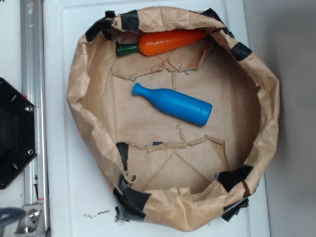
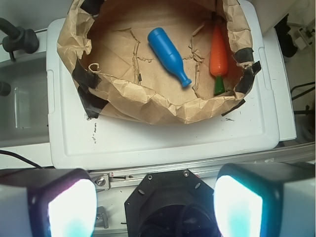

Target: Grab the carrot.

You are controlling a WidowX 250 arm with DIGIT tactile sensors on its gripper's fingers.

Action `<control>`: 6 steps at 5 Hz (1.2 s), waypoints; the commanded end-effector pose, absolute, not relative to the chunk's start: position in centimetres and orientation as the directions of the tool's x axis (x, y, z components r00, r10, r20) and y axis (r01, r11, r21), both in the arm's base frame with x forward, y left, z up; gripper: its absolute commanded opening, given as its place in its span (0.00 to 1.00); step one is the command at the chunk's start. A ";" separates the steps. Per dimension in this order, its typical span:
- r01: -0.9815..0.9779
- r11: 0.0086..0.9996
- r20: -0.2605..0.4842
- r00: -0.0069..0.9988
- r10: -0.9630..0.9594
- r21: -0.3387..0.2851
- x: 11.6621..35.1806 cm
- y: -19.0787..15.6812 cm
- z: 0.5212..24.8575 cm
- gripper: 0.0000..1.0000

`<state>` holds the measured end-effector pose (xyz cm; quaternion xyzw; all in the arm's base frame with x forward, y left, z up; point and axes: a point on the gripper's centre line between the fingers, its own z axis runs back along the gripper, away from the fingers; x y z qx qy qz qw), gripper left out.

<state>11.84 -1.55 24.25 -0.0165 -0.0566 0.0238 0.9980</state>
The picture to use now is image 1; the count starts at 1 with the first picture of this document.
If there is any orange toy carrot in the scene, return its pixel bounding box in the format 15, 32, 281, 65
116, 30, 207, 57

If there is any blue toy bottle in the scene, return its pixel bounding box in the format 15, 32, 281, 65
132, 83, 213, 126

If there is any brown paper bag bin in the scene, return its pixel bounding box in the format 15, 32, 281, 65
67, 6, 280, 232

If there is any white plastic tray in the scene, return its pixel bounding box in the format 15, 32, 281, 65
42, 0, 271, 237

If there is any aluminium frame rail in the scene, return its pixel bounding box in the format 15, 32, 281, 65
20, 0, 50, 237

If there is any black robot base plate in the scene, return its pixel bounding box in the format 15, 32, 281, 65
0, 78, 37, 190

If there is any metal corner bracket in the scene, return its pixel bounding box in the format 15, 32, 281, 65
14, 203, 48, 237

